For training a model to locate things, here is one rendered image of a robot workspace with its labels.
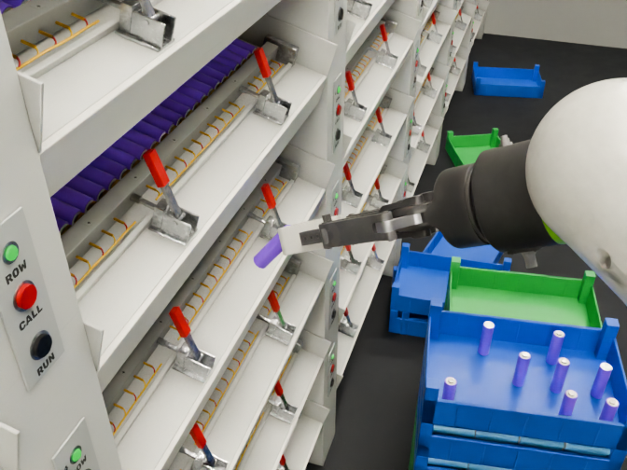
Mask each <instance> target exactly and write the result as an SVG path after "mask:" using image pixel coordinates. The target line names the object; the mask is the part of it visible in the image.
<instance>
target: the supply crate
mask: <svg viewBox="0 0 627 470"><path fill-rule="evenodd" d="M442 301H443V300H442V299H439V298H431V300H430V307H429V314H428V321H427V329H426V339H425V369H424V384H423V399H422V415H421V423H428V424H435V425H442V426H449V427H455V428H462V429H469V430H476V431H483V432H489V433H497V434H503V435H515V436H523V437H530V438H536V439H543V440H550V441H557V442H564V443H570V444H578V445H584V446H591V447H597V448H605V449H617V450H625V451H627V380H626V377H625V373H624V369H623V365H622V361H621V358H620V351H619V347H618V343H617V340H616V336H617V334H618V331H619V328H620V325H619V321H618V319H613V318H606V319H605V320H604V323H603V326H602V329H601V328H597V327H588V326H580V325H565V324H556V323H548V322H540V321H532V320H524V319H516V318H508V317H499V316H492V315H483V314H475V313H466V312H459V311H443V310H442ZM486 321H490V322H492V323H494V324H495V328H494V333H493V337H492V342H491V347H490V351H489V354H488V355H485V356H483V355H480V354H479V353H478V349H479V344H480V339H481V331H482V326H483V323H484V322H486ZM555 330H561V331H563V332H564V334H565V336H564V342H563V346H562V349H561V351H560V355H559V358H561V357H564V358H566V359H568V360H569V361H570V366H569V368H568V371H567V375H566V378H565V381H564V386H563V389H562V391H561V392H560V393H559V394H555V393H553V392H552V391H551V390H550V384H551V381H552V377H553V374H554V371H555V368H556V365H557V364H556V365H554V366H552V365H549V364H548V363H547V362H546V357H547V354H548V350H549V347H550V342H551V338H552V334H553V332H554V331H555ZM520 352H528V353H530V355H531V359H530V363H529V367H528V369H527V373H526V377H525V381H524V385H523V386H522V387H516V386H515V385H513V383H512V379H513V375H514V371H515V367H516V364H517V360H518V356H519V353H520ZM559 358H558V359H559ZM601 363H608V364H610V365H611V366H612V371H611V374H610V377H609V380H608V382H607V385H606V389H605V391H604V394H603V397H602V398H600V399H596V398H594V397H592V396H591V390H592V386H593V383H594V380H595V377H596V374H597V371H598V369H599V366H600V364H601ZM448 377H453V378H455V379H456V380H457V384H456V390H455V396H454V400H446V399H441V398H442V393H443V387H444V381H445V379H446V378H448ZM566 390H574V391H575V392H577V393H578V399H577V402H576V404H575V407H574V410H573V413H572V416H566V415H559V414H558V413H559V410H560V407H561V404H562V401H563V398H564V393H565V391H566ZM609 397H613V398H615V399H617V400H618V401H619V407H618V409H617V412H616V414H615V417H614V420H613V422H609V421H601V420H599V417H600V415H601V412H602V409H603V406H604V404H605V401H606V399H607V398H609Z"/></svg>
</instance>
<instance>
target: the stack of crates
mask: <svg viewBox="0 0 627 470"><path fill-rule="evenodd" d="M594 280H595V273H594V271H590V270H585V272H584V275H583V279H576V278H567V277H559V276H550V275H541V274H532V273H523V272H514V271H505V270H488V269H479V268H471V267H461V257H455V256H452V261H451V266H450V273H449V280H448V286H447V292H446V298H445V305H444V310H445V311H459V312H466V313H475V314H483V315H492V316H499V317H508V318H516V319H524V320H532V321H540V322H548V323H556V324H565V325H580V326H588V327H597V328H601V329H602V322H601V317H600V313H599V310H598V306H597V301H596V297H595V293H594V289H593V283H594Z"/></svg>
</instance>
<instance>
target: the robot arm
mask: <svg viewBox="0 0 627 470"><path fill-rule="evenodd" d="M500 138H501V140H500V144H501V145H499V147H496V148H491V149H487V150H484V151H482V152H481V153H480V154H479V156H478V157H477V159H476V161H475V162H473V163H469V164H466V165H461V166H457V167H452V168H449V169H446V170H444V171H443V172H441V173H440V174H439V176H438V178H437V180H436V183H435V185H434V191H429V192H425V193H422V194H419V195H417V196H412V197H408V198H406V199H405V200H399V201H397V202H394V203H389V204H386V205H384V206H382V207H381V208H378V209H373V210H363V211H362V212H361V213H360V214H348V215H347V216H346V218H344V215H343V214H339V215H334V216H331V214H325V215H322V218H321V219H316V220H312V221H307V222H302V223H298V224H294V225H292V226H289V227H284V228H278V229H277V230H278V235H279V239H280V243H281V246H282V251H283V255H285V256H286V255H292V254H297V253H303V252H309V251H313V250H319V249H332V248H333V247H340V246H345V245H355V244H359V243H365V242H380V241H389V242H391V241H393V240H397V239H403V238H408V237H412V238H414V239H418V238H423V237H428V236H431V233H434V232H439V231H440V232H441V234H442V235H443V237H444V239H445V240H446V241H447V242H448V243H449V244H450V245H451V246H453V247H455V248H459V249H464V248H470V247H477V246H483V245H490V244H491V245H492V246H493V247H494V249H495V250H497V251H499V252H502V253H506V252H507V253H508V255H514V254H517V253H522V256H523V258H524V261H525V266H526V268H527V269H530V268H534V267H537V262H536V252H537V250H540V249H541V248H543V247H547V246H553V245H560V244H567V245H568V246H569V247H570V248H571V249H572V250H573V251H574V252H575V253H576V254H577V255H578V256H579V257H580V258H581V259H582V260H583V261H584V262H585V263H586V264H587V265H588V266H589V267H590V268H591V269H592V270H593V271H594V272H595V273H596V274H597V275H598V276H599V277H600V278H601V279H602V280H603V281H604V282H605V283H606V284H607V285H608V287H609V288H610V289H611V290H612V291H613V292H614V293H615V294H616V295H617V296H618V297H619V298H620V299H621V300H622V301H623V302H624V304H625V305H626V306H627V78H612V79H607V80H602V81H598V82H594V83H592V84H590V85H587V86H584V87H582V88H580V89H578V90H575V91H573V92H571V93H570V94H568V95H567V96H565V97H564V98H563V99H562V100H561V101H560V102H558V103H557V104H556V105H555V106H554V107H553V108H552V109H551V110H550V111H549V112H548V113H547V114H546V116H545V117H543V119H542V120H541V121H540V123H539V124H538V126H537V128H536V130H535V132H534V135H533V137H532V139H531V140H526V141H522V142H519V143H515V144H513V143H512V142H510V141H509V138H508V136H507V135H503V136H500Z"/></svg>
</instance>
